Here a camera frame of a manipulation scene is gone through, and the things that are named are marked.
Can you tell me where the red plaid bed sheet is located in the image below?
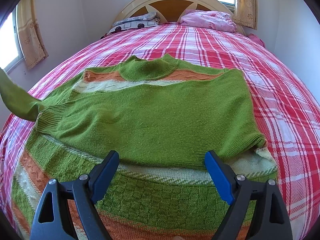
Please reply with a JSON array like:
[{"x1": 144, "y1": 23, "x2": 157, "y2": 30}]
[{"x1": 1, "y1": 23, "x2": 319, "y2": 239}]

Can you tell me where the pink cloth beside bed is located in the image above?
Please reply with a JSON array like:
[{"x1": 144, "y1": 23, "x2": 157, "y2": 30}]
[{"x1": 248, "y1": 33, "x2": 266, "y2": 48}]

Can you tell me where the yellow curtain right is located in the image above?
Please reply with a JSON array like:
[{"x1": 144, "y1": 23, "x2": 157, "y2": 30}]
[{"x1": 233, "y1": 0, "x2": 258, "y2": 30}]

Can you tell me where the blue white folded pillow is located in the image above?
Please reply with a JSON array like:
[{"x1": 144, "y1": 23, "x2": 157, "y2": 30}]
[{"x1": 107, "y1": 12, "x2": 160, "y2": 35}]

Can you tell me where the pink floral pillow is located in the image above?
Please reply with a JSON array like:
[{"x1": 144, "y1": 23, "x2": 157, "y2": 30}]
[{"x1": 180, "y1": 10, "x2": 237, "y2": 33}]

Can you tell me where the green orange striped knit sweater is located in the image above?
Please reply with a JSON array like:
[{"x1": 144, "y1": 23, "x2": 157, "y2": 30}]
[{"x1": 1, "y1": 55, "x2": 277, "y2": 239}]

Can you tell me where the cream wooden headboard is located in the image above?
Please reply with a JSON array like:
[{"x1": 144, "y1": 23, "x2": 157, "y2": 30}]
[{"x1": 115, "y1": 0, "x2": 233, "y2": 24}]

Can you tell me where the yellow curtain left window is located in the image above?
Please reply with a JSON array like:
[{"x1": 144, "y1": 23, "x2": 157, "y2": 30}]
[{"x1": 16, "y1": 0, "x2": 48, "y2": 69}]

